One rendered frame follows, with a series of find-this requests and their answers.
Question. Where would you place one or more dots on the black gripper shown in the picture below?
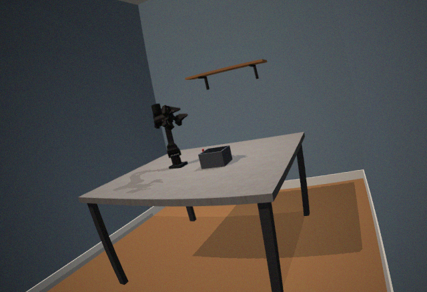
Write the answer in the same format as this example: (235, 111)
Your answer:
(168, 112)

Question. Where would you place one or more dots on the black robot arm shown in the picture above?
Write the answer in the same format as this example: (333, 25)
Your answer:
(172, 149)

